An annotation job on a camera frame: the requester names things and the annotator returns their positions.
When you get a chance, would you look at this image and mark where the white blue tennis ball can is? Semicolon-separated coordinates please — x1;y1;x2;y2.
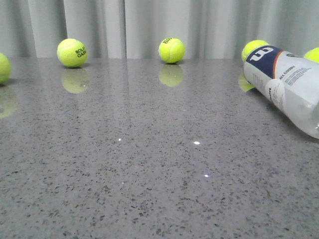
243;45;319;138

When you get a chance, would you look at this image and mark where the centre yellow tennis ball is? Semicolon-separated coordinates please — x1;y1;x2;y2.
159;38;185;64

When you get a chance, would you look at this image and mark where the yellow Roland Garros tennis ball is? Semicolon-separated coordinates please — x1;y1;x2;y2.
57;38;87;68

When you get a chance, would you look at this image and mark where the yellow Wilson tennis ball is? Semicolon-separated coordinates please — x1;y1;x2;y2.
241;40;269;61

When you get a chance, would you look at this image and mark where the far-left yellow tennis ball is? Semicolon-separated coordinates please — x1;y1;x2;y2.
0;53;11;84

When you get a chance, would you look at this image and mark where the far-right yellow tennis ball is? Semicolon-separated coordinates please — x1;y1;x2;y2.
304;47;319;63

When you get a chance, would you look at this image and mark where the grey-white pleated curtain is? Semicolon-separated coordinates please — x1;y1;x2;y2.
0;0;319;59

